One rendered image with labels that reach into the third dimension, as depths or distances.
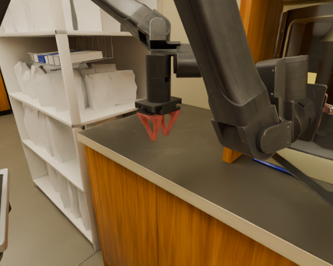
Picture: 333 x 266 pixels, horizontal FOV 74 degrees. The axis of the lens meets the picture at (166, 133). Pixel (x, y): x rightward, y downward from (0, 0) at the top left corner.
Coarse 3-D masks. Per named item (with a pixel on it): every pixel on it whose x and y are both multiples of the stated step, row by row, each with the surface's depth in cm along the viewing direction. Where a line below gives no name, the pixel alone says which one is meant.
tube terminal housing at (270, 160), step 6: (312, 0) 54; (318, 0) 53; (324, 0) 53; (330, 0) 52; (288, 6) 58; (294, 6) 57; (300, 6) 56; (282, 12) 59; (270, 162) 73; (276, 162) 72
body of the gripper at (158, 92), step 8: (152, 80) 48; (160, 80) 48; (168, 80) 50; (152, 88) 49; (160, 88) 49; (168, 88) 50; (152, 96) 50; (160, 96) 50; (168, 96) 51; (136, 104) 51; (144, 104) 49; (152, 104) 49; (160, 104) 49; (168, 104) 51
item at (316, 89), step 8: (312, 88) 37; (320, 88) 36; (312, 96) 38; (320, 96) 37; (304, 104) 35; (312, 104) 37; (320, 104) 37; (312, 112) 36; (312, 120) 37; (312, 128) 39; (304, 136) 40; (312, 136) 39
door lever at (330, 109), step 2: (326, 104) 41; (328, 104) 41; (330, 104) 41; (326, 106) 41; (328, 106) 41; (330, 106) 40; (332, 106) 40; (324, 108) 41; (326, 108) 41; (328, 108) 40; (330, 108) 40; (332, 108) 40; (324, 110) 42; (326, 110) 41; (328, 110) 40; (330, 110) 40; (332, 110) 40; (326, 112) 41; (328, 112) 40; (330, 112) 40; (332, 112) 40; (330, 114) 40; (332, 114) 40
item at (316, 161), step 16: (288, 16) 56; (304, 16) 51; (320, 16) 47; (288, 32) 56; (304, 32) 51; (320, 32) 47; (288, 48) 57; (304, 48) 52; (320, 48) 47; (320, 64) 48; (320, 80) 48; (320, 128) 49; (304, 144) 53; (320, 144) 49; (288, 160) 59; (304, 160) 54; (320, 160) 49; (304, 176) 54; (320, 176) 49; (320, 192) 50
